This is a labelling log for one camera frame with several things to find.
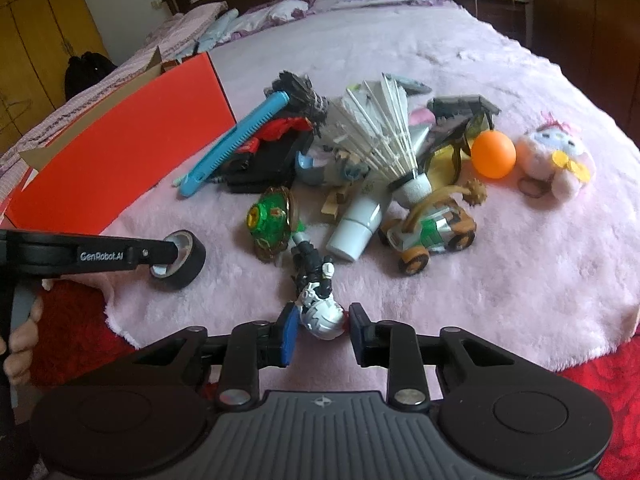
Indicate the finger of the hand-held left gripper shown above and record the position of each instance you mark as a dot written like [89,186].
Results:
[155,254]

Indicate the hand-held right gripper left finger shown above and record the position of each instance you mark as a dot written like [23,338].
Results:
[289,337]

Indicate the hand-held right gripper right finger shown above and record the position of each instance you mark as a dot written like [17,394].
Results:
[356,335]

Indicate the black tape roll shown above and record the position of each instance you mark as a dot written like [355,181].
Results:
[190,262]

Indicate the white black robot figure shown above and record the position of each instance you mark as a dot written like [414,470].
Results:
[317,305]

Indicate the red cardboard box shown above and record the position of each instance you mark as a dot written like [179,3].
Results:
[125,150]

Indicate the person's left hand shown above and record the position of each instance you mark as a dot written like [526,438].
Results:
[22,345]

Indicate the white cream tube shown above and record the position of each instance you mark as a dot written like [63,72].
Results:
[357,222]

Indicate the green spinning top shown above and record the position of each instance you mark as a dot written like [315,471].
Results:
[270,220]

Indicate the green orange toy car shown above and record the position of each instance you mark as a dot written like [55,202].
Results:
[430,235]

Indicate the wooden blocks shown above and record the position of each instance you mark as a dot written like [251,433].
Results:
[337,201]

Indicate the pink fleece blanket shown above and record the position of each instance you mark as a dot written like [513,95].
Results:
[500,285]

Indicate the grey blue toy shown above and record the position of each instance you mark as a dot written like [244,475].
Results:
[320,166]

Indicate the black backpack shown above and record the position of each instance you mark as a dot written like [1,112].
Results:
[90,77]

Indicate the white feather shuttlecock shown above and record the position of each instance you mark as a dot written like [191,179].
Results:
[385,130]

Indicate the yellow wardrobe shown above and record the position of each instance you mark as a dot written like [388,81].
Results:
[35,35]

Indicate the pink plastic piece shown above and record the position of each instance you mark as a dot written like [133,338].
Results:
[420,117]

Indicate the plain orange ping-pong ball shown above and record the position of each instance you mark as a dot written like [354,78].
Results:
[493,154]

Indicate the light blue folded quilt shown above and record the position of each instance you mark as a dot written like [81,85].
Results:
[220,27]

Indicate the white pillow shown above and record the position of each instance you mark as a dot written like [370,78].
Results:
[275,12]

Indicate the wooden nightstand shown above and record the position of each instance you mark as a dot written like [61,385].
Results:
[500,10]

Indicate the wooden dresser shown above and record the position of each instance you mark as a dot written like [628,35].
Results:
[590,25]

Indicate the black frame glasses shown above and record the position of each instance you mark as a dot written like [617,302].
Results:
[450,155]

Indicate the wall socket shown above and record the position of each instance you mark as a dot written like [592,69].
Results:
[157,4]

